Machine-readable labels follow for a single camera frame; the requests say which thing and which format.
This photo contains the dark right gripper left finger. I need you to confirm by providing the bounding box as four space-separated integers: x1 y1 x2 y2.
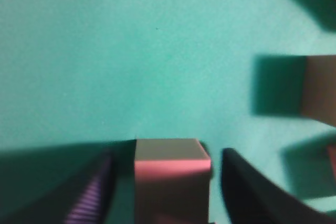
0 147 116 224

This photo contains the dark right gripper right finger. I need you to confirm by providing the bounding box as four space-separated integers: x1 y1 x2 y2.
222 148 335 223

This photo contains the pink cube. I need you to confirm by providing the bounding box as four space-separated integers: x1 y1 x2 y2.
327 144 336 178
301 55 335 126
134 138 212 223

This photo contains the green cloth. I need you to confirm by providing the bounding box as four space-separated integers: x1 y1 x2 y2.
1 0 335 223

